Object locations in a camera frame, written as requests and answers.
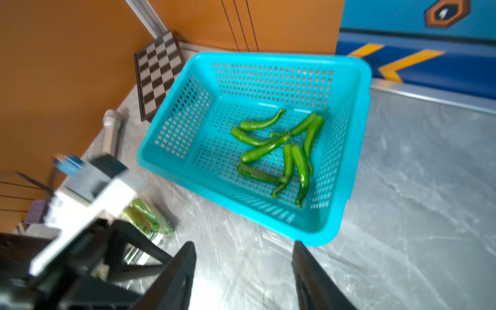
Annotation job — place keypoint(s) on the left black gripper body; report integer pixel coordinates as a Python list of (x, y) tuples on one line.
[(67, 282)]

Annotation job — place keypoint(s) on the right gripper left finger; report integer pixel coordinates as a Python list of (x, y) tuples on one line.
[(173, 288)]

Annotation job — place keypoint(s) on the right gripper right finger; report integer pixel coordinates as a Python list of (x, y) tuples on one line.
[(315, 289)]

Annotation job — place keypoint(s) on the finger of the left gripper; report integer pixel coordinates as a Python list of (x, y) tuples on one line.
[(135, 252)]

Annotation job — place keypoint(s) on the teal plastic basket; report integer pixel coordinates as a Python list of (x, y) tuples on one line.
[(189, 141)]

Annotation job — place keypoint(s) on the clear pepper container left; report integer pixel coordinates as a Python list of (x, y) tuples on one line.
[(149, 221)]

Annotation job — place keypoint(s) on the purple cube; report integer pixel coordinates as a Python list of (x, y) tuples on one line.
[(37, 212)]

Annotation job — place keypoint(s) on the black white checkerboard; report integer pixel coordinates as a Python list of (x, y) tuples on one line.
[(157, 67)]

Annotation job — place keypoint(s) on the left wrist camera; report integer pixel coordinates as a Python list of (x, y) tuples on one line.
[(102, 184)]

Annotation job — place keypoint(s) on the left aluminium frame post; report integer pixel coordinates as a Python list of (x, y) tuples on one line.
[(149, 18)]

